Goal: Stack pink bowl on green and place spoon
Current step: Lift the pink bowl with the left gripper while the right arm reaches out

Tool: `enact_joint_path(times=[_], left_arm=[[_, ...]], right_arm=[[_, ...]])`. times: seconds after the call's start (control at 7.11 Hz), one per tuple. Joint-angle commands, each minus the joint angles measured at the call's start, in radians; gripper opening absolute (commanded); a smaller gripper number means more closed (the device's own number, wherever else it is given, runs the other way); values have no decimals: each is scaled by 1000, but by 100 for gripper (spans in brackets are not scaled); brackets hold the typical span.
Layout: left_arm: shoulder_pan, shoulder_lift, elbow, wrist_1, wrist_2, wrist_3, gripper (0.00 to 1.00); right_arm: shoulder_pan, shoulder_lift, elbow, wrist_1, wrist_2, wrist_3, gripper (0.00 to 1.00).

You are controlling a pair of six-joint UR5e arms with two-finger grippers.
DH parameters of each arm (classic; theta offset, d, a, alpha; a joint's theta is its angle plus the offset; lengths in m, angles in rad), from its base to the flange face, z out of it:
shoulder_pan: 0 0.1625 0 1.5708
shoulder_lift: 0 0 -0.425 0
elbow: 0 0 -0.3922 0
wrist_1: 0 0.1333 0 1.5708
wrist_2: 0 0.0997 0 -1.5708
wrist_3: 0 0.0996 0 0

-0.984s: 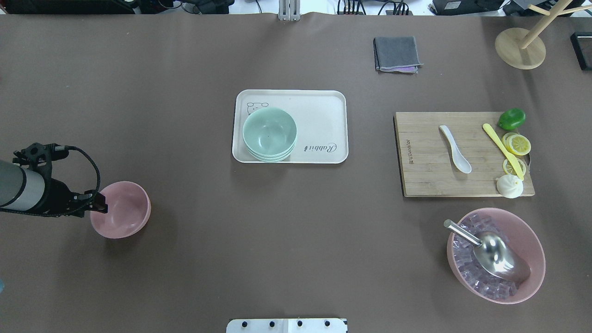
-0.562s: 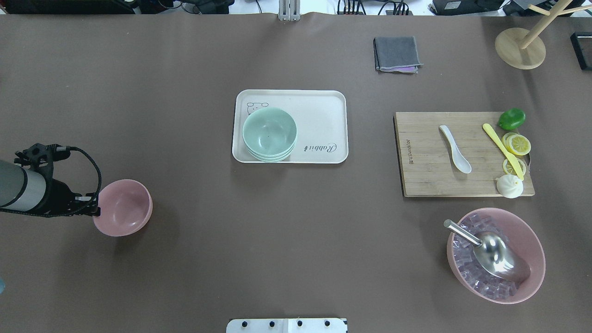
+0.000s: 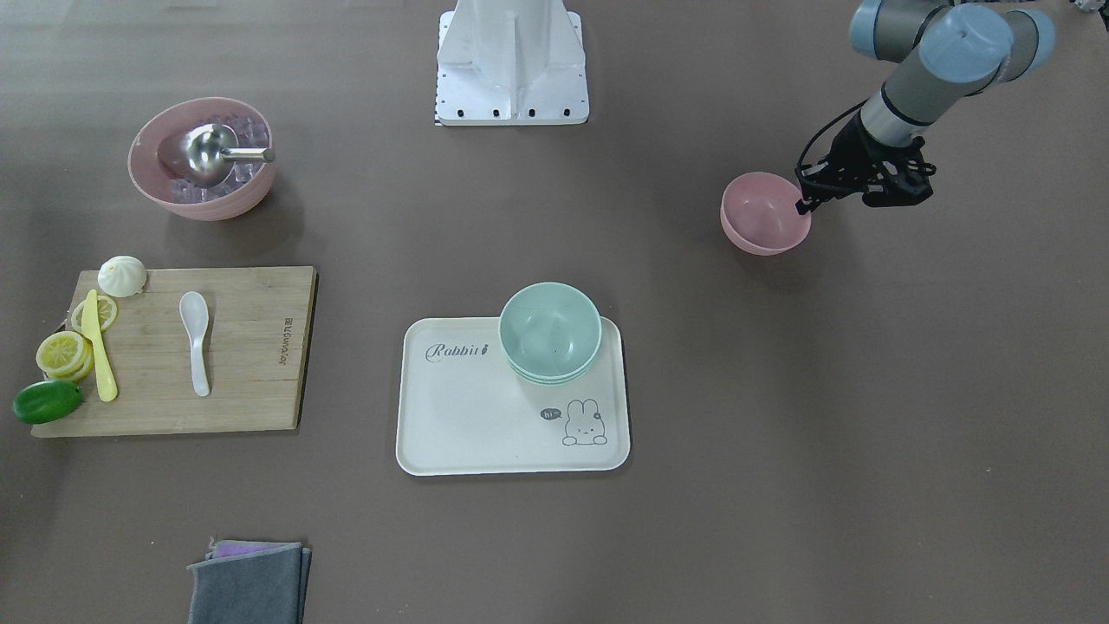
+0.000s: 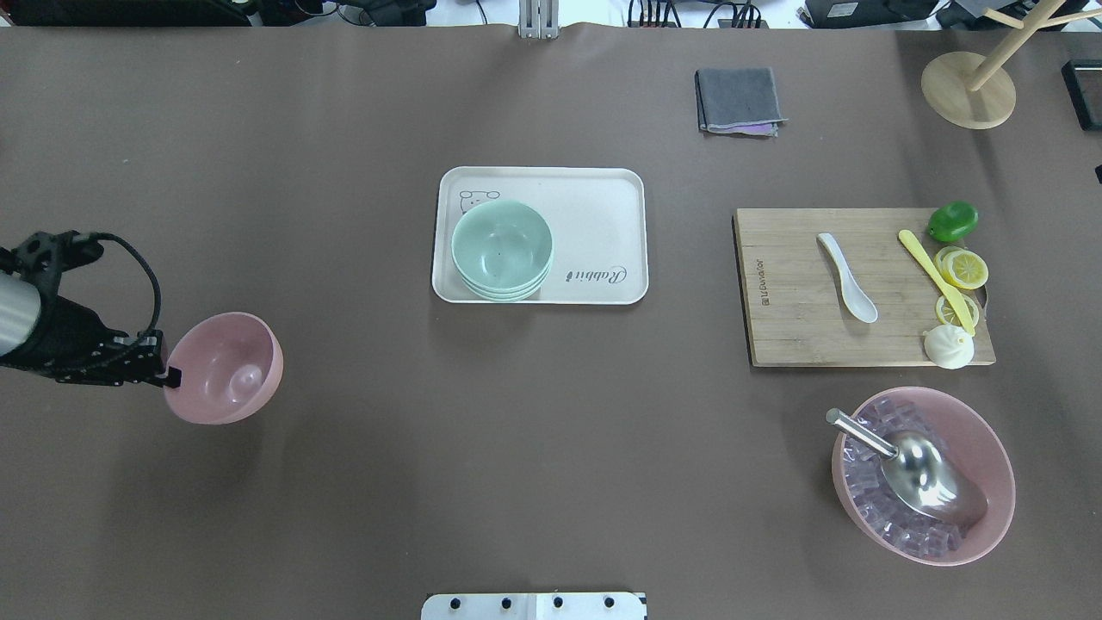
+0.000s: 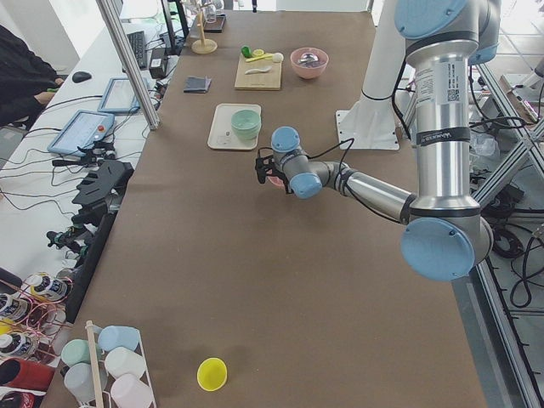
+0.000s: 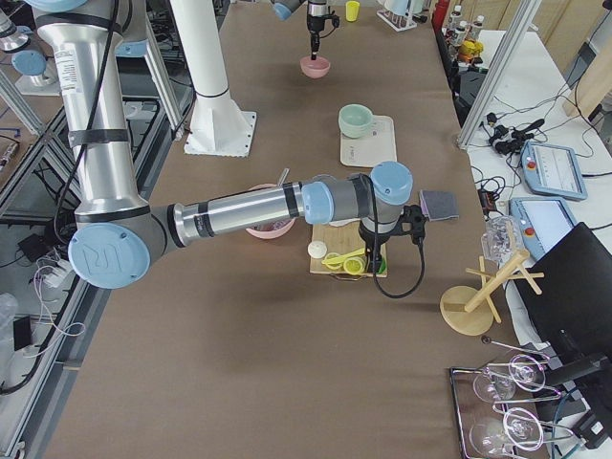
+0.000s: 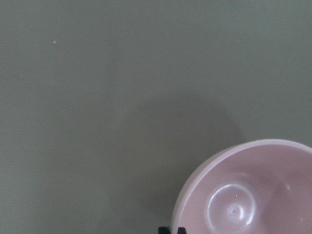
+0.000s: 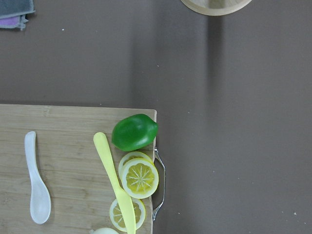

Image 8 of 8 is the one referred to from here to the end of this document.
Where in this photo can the white ceramic spoon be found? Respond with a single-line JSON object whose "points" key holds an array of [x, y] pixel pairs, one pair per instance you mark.
{"points": [[40, 201]]}

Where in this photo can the green lime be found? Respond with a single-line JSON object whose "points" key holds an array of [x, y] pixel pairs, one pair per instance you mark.
{"points": [[134, 132]]}

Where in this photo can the yellow plastic knife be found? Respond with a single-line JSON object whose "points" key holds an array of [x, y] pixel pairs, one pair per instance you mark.
{"points": [[123, 199]]}

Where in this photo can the bamboo cutting board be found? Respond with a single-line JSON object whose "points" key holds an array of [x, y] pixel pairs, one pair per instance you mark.
{"points": [[80, 190]]}

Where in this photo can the wooden cup stand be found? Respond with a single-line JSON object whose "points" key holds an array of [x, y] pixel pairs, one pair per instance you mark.
{"points": [[215, 7]]}

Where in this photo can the grey folded cloth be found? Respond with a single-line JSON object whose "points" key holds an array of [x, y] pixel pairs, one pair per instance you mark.
{"points": [[13, 13]]}

